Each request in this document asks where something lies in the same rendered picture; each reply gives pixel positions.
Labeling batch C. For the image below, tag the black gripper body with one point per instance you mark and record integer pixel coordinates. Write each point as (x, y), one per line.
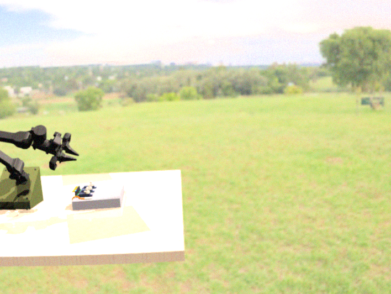
(60, 148)

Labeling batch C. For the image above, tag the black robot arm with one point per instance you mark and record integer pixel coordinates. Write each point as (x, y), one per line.
(24, 139)

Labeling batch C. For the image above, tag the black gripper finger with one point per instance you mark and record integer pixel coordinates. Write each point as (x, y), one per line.
(64, 157)
(69, 150)

